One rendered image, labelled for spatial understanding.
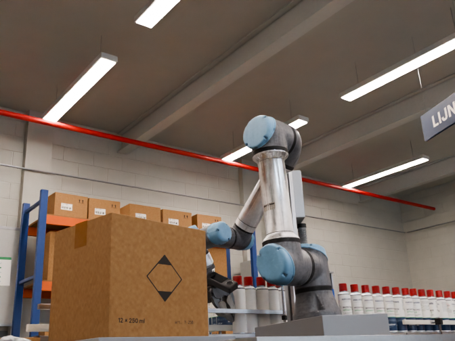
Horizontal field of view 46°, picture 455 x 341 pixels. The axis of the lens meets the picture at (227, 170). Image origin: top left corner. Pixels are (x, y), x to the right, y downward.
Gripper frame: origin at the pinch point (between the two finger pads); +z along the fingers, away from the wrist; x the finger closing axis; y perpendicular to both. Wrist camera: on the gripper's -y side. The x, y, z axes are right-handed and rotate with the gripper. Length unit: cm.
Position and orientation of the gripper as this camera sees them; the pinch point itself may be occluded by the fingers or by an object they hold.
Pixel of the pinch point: (233, 318)
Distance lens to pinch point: 195.4
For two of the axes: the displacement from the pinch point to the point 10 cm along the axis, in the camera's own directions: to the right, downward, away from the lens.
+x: -6.6, 3.2, -6.8
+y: -6.2, 2.9, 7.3
